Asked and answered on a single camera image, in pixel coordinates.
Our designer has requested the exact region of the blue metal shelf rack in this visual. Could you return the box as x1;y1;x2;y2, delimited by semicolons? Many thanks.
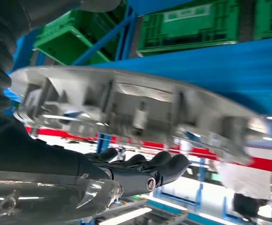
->
3;0;272;225

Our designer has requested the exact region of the green plastic crate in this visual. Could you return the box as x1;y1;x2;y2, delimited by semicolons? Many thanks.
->
34;8;127;66
255;0;272;40
137;0;239;57

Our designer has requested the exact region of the person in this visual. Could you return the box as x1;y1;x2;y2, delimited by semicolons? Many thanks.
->
217;161;272;219

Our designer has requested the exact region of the red barrier belt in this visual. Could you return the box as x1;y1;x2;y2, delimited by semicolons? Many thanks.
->
24;126;272;176

